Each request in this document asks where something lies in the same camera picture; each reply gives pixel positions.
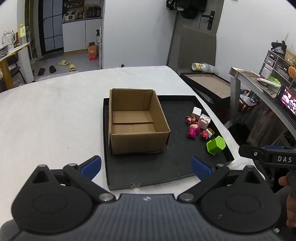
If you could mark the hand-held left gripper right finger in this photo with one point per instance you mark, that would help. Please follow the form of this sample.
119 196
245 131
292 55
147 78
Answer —
201 169

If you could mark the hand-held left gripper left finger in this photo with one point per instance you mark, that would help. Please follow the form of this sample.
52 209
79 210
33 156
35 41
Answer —
91 168

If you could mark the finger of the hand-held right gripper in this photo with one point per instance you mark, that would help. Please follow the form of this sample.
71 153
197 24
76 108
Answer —
274 147
249 151

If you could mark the black tray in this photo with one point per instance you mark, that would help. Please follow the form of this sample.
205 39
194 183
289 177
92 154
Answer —
166 162

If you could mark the small red figure toy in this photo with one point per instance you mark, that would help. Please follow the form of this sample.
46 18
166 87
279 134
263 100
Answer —
206 134

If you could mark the pink bear toy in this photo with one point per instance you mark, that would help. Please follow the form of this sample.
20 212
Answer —
193 131

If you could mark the pink and white figure toy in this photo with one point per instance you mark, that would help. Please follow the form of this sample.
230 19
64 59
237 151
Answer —
204 121

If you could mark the brown-haired figure toy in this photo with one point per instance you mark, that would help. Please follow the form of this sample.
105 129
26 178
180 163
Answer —
191 118

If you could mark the white block toy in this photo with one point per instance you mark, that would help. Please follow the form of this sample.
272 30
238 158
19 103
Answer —
197 111

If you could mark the brown cardboard box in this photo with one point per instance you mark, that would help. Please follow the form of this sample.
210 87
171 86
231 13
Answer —
138 122

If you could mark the person's right hand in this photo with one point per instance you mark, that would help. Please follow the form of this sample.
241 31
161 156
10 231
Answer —
284 181

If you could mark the brown paper bag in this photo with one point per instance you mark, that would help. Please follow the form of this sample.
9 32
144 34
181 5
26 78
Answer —
263 127

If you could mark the red plastic basket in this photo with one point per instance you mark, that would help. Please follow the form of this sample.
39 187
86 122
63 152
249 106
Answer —
247 102

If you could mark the lit screen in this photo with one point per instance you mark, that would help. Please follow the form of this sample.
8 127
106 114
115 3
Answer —
289 99

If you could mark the grey desk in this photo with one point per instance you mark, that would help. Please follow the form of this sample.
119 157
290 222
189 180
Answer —
252 85

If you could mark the white table cloth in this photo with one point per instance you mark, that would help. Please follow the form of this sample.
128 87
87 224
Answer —
57 111

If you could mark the grey drawer organizer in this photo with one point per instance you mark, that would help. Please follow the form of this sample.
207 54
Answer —
272 64

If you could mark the wicker basket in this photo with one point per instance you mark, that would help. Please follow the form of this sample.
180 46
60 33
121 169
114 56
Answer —
290 58

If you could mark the white and yellow canister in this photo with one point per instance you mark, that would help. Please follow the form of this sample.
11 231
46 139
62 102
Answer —
202 67

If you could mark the yellow slipper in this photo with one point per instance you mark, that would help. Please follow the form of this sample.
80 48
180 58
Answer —
72 68
63 63

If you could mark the black slipper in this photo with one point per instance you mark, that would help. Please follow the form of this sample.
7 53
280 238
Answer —
52 69
41 71

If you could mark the grey board panel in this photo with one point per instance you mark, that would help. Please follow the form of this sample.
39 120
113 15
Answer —
196 48

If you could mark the orange cardboard box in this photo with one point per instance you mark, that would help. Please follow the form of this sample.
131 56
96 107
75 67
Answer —
92 52

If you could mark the spray bottle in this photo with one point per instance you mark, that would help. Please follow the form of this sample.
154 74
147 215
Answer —
98 36

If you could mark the white cabinet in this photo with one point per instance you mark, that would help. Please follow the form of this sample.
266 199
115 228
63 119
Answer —
78 34

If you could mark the yellow side table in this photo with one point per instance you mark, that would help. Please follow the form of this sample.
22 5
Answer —
7 60

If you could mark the black-framed glass door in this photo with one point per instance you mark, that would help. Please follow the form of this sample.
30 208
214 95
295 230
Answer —
49 27

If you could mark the green-lidded plastic bottle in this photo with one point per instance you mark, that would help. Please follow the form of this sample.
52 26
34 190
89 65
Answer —
22 34

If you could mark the white rice cooker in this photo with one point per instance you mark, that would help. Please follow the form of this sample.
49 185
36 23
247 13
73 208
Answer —
69 17

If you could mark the glass jar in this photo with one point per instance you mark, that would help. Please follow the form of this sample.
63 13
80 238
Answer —
7 38

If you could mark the black hanging clothes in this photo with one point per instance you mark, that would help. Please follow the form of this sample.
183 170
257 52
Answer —
187 8

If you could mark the black picture frame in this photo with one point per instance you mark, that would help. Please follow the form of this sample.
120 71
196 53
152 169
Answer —
208 84

